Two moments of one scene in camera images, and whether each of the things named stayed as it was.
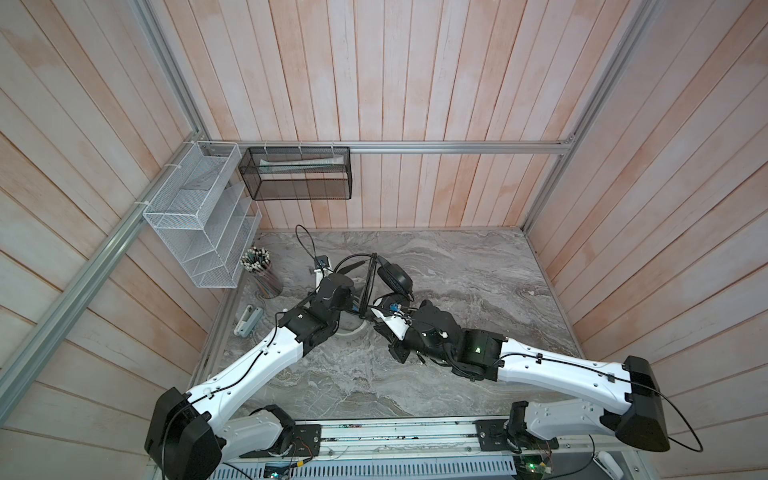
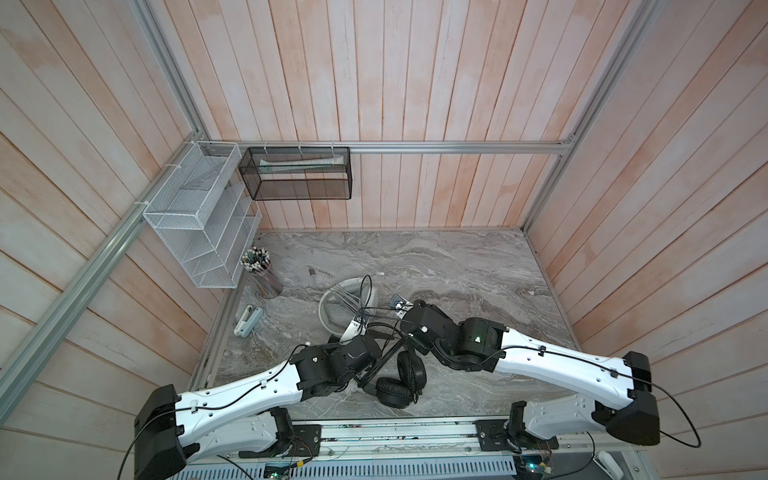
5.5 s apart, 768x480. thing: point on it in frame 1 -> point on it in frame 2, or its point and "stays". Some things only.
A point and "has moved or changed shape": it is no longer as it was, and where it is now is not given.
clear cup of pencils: [257, 261] stays
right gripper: [416, 317] stays
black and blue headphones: [392, 274] -> [403, 392]
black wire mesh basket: [297, 173] stays
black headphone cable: [368, 285] has moved or changed shape
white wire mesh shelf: [206, 214] stays
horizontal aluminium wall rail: [548, 146] stays
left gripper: [349, 302] -> [332, 347]
